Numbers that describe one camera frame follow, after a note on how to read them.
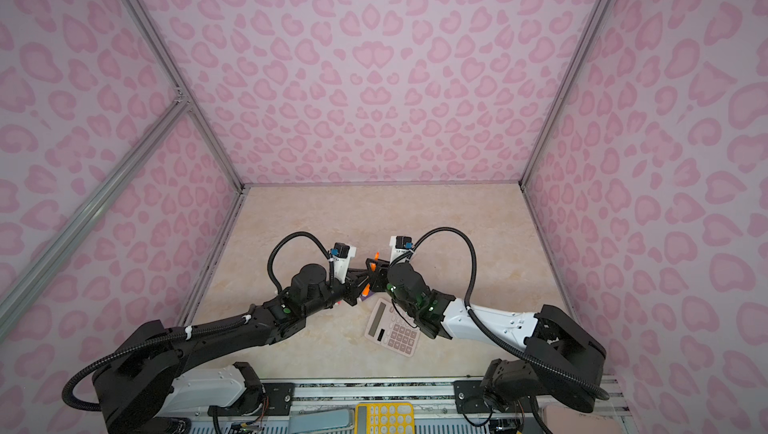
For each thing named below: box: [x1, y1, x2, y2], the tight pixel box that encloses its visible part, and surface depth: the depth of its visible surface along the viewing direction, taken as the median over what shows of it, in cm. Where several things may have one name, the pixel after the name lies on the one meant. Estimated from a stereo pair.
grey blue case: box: [288, 404, 355, 434], surface depth 70 cm
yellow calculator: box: [355, 402, 415, 434], surface depth 71 cm
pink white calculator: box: [364, 298, 421, 357], surface depth 83 cm
